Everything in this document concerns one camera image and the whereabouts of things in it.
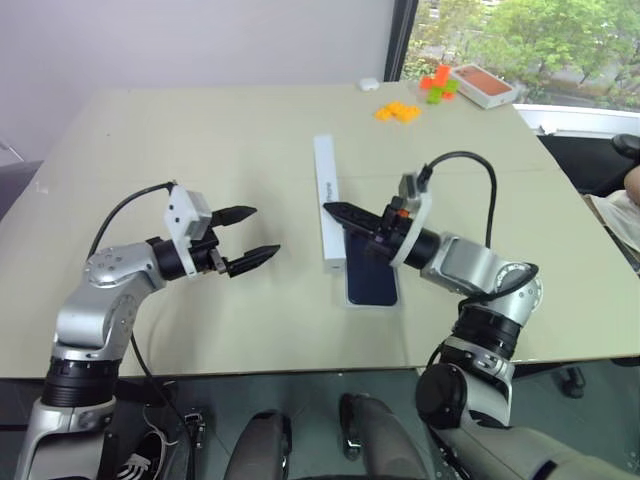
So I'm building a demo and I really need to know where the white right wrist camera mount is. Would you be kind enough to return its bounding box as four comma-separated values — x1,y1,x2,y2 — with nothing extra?
389,171,434,269

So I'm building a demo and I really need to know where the dark grey furniture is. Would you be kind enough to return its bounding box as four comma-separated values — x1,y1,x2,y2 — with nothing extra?
0,159,45,222

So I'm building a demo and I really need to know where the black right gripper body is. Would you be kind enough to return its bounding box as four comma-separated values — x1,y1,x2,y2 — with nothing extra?
366,196,417,257

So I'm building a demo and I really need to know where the black window frame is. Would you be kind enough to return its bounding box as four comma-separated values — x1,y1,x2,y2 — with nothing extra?
381,0,419,84

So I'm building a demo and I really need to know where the black rounded armrest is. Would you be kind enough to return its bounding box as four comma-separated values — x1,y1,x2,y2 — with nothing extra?
611,132,640,162

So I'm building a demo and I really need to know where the dark rounded robot leg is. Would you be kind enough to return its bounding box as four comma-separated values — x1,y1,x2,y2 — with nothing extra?
339,392,427,480
231,409,295,480

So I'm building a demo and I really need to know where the silver metal rod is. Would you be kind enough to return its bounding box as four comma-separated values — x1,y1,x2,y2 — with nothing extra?
0,140,25,165

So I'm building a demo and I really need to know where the dark purple sofa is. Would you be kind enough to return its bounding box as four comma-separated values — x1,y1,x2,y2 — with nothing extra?
536,131,640,197

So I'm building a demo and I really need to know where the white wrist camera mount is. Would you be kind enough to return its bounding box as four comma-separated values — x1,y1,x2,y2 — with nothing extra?
163,184,214,277
389,171,434,269

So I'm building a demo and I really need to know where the orange toy brick block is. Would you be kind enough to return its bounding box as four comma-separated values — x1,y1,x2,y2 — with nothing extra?
419,63,452,92

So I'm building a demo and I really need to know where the black shoe with white stripes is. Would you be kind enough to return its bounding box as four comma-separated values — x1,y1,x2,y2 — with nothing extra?
116,431,170,480

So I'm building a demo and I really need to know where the white phone box base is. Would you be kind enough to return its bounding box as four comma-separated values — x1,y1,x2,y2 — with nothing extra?
341,298,402,312

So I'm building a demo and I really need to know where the green toy brick block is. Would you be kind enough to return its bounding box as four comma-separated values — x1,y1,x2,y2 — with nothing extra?
425,79,461,106

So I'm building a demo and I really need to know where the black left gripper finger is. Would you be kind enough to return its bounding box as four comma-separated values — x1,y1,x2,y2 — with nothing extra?
226,244,282,278
209,204,259,231

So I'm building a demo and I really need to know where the white phone box lid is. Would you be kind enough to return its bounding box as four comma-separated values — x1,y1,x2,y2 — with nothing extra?
312,133,347,276

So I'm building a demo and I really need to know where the yellow toy brick block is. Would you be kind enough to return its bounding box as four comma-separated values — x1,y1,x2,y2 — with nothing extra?
373,100,423,125

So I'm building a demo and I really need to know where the dark blue phone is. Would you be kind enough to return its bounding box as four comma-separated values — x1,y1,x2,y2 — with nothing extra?
344,225,400,308

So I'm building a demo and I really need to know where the black metal stand bracket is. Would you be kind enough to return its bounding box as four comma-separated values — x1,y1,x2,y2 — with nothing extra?
183,408,208,452

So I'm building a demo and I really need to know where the white window sill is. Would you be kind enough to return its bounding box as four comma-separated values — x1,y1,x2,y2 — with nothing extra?
511,102,640,137

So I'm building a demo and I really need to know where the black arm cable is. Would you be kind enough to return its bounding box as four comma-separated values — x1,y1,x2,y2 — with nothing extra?
92,181,202,451
418,150,542,302

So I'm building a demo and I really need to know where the phone box with orange print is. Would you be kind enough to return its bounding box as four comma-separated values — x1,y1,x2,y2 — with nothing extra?
453,62,518,110

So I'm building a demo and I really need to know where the black chair caster wheel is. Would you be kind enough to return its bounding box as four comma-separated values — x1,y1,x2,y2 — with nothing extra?
551,366,587,400

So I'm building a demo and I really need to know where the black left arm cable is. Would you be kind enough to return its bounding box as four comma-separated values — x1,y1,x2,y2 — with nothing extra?
92,181,202,451

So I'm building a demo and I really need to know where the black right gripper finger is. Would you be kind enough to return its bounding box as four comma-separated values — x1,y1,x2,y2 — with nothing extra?
322,200,387,232
344,224,385,252

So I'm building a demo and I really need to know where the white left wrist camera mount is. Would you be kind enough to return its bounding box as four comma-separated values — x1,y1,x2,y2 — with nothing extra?
163,184,214,277

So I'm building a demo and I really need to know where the beige cloth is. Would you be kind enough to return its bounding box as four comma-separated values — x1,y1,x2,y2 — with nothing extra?
581,191,640,275

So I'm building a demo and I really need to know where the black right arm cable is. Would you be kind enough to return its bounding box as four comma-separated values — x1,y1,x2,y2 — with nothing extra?
418,150,542,302

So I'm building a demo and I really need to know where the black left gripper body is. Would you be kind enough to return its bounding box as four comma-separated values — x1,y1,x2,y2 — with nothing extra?
191,226,234,276

